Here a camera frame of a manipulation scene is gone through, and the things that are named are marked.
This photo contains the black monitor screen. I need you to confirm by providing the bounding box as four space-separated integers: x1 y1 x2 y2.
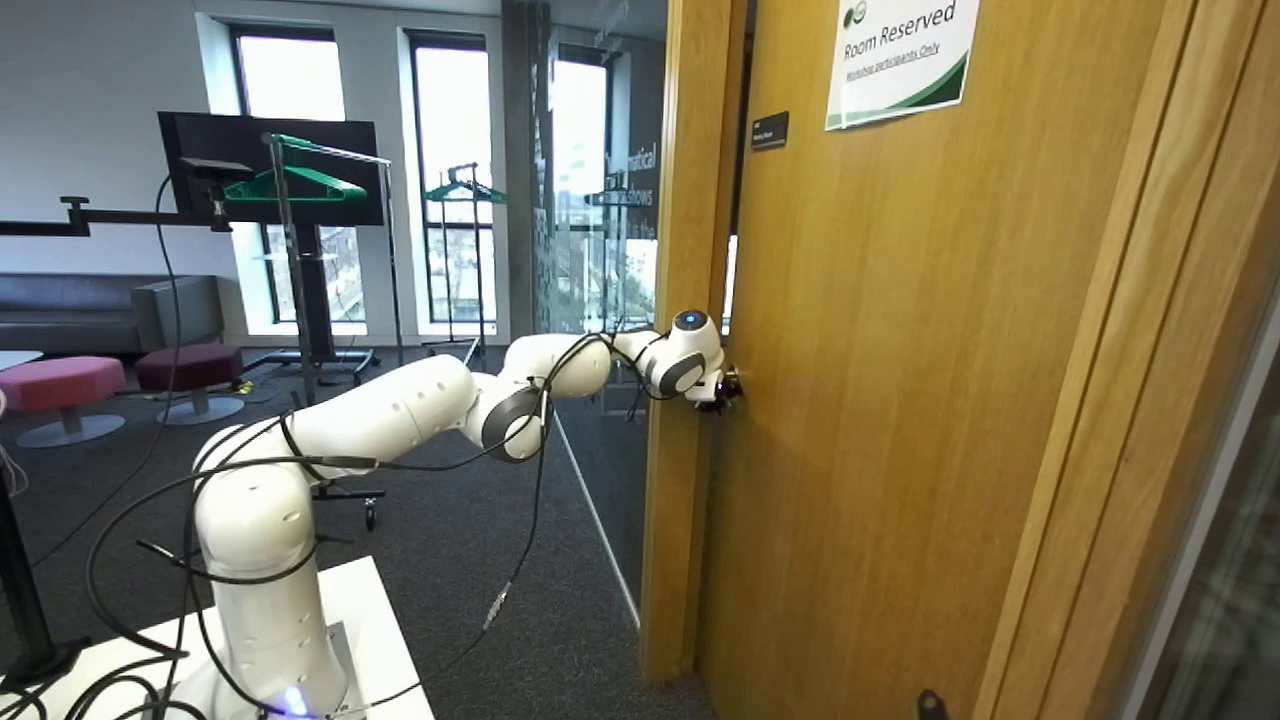
157 109 388 228

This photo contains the green hanger on pole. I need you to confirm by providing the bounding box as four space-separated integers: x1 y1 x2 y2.
219 129 396 217

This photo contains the grey sofa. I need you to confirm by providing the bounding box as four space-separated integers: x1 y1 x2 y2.
0 267 246 361

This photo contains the green clothes rack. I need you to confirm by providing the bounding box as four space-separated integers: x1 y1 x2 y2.
419 160 513 366

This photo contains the white robot base table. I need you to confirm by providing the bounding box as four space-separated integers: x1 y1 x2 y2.
0 551 441 720

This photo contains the white green room reserved sign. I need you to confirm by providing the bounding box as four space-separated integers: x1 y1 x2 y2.
820 0 982 138

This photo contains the black door name plate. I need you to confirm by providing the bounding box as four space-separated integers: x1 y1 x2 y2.
749 109 794 157

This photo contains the dark red round stool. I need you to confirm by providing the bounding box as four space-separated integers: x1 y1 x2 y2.
128 341 246 428

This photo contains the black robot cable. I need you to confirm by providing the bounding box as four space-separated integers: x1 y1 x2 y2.
0 333 631 720

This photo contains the glass wall with lettering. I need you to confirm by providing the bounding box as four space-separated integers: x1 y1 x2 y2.
531 0 668 632

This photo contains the tall window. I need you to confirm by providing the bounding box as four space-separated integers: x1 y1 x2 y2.
222 21 372 341
404 27 502 344
547 52 616 335

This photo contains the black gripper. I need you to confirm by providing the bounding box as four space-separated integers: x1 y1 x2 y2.
699 366 749 411

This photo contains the black monitor stand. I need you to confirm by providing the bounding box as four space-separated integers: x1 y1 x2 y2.
242 217 388 407

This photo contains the glass side panel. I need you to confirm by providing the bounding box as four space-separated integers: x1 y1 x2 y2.
1124 296 1280 720

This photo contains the pink round stool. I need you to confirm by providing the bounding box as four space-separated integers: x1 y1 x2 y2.
0 354 131 451

